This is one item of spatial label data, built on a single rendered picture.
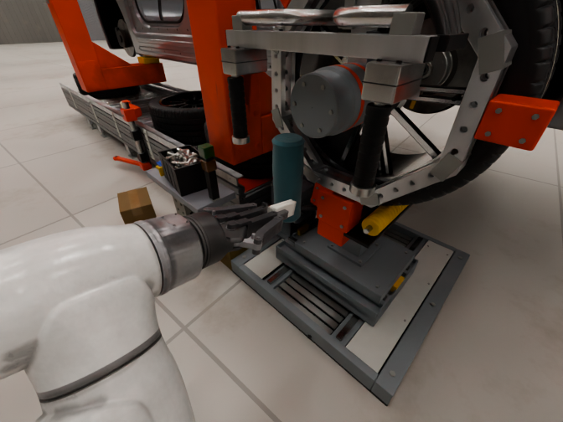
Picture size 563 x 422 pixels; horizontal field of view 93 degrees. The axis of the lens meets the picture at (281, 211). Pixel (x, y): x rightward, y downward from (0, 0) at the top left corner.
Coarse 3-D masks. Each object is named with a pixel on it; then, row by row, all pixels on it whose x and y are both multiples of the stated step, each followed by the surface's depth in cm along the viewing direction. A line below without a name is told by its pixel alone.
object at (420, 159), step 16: (336, 0) 67; (304, 64) 80; (320, 64) 85; (416, 96) 63; (432, 96) 61; (400, 112) 67; (352, 128) 100; (416, 128) 66; (320, 144) 88; (336, 144) 91; (352, 144) 80; (384, 144) 73; (432, 144) 66; (336, 160) 86; (352, 160) 88; (384, 160) 75; (400, 160) 86; (416, 160) 81; (432, 160) 64; (384, 176) 76
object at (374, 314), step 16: (304, 224) 130; (288, 240) 123; (288, 256) 116; (304, 256) 117; (304, 272) 113; (320, 272) 110; (320, 288) 109; (336, 288) 102; (352, 288) 103; (400, 288) 108; (352, 304) 99; (368, 304) 98; (384, 304) 95; (368, 320) 96
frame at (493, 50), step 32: (320, 0) 63; (480, 0) 41; (480, 32) 44; (288, 64) 77; (480, 64) 44; (288, 96) 82; (480, 96) 46; (288, 128) 82; (320, 160) 85; (448, 160) 54; (384, 192) 68
